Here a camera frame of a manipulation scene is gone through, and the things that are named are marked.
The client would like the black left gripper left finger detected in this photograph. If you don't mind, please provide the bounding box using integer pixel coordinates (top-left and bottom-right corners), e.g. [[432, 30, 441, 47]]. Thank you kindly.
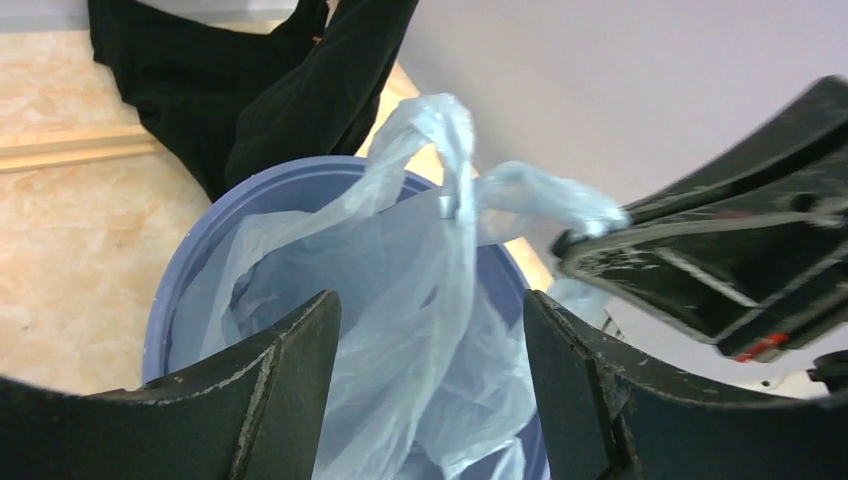
[[1, 291, 341, 479]]

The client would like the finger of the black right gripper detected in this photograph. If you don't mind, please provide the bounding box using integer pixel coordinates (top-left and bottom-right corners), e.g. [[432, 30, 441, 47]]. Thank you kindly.
[[626, 76, 847, 224], [551, 152, 847, 361]]

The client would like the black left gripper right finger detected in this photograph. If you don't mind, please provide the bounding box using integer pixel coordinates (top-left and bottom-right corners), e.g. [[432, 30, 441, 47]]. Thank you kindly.
[[524, 291, 847, 479]]

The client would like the blue plastic trash bin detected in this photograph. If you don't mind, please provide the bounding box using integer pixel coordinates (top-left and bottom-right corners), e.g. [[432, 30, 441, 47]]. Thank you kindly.
[[142, 156, 550, 479]]

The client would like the light blue plastic trash bag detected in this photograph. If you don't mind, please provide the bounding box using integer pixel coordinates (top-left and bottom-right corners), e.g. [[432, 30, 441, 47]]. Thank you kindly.
[[168, 92, 631, 480]]

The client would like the black t-shirt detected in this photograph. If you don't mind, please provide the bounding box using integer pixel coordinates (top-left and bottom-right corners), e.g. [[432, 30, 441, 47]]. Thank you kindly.
[[87, 0, 417, 200]]

